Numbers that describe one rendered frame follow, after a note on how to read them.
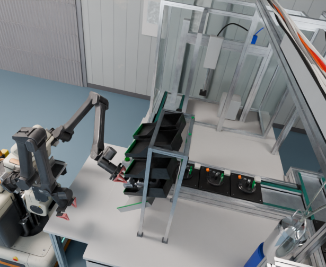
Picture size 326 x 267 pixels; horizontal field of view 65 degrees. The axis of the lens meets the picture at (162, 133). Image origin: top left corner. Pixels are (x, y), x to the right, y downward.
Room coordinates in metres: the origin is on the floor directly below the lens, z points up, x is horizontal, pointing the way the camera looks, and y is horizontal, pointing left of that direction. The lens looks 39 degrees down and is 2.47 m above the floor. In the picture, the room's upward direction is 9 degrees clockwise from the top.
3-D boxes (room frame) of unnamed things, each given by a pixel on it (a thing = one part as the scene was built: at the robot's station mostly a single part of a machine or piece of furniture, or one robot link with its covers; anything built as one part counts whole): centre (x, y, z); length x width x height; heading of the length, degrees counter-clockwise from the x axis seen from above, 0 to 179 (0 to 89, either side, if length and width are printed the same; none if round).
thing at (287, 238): (0.73, -0.70, 1.32); 0.14 x 0.14 x 0.38
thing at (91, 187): (1.21, 0.27, 0.84); 0.90 x 0.70 x 0.03; 174
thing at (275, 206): (1.35, -0.44, 0.91); 1.24 x 0.33 x 0.10; 85
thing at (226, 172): (1.35, -0.46, 1.01); 0.24 x 0.24 x 0.13; 85
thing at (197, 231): (1.36, -0.40, 0.84); 1.50 x 1.41 x 0.03; 175
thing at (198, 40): (1.57, -0.13, 1.46); 0.03 x 0.03 x 1.00; 85
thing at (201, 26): (1.86, -0.15, 1.47); 0.61 x 0.03 x 1.03; 175
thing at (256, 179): (1.33, -0.70, 1.01); 0.24 x 0.24 x 0.13; 85
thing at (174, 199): (1.02, -0.05, 1.26); 0.36 x 0.21 x 0.80; 175
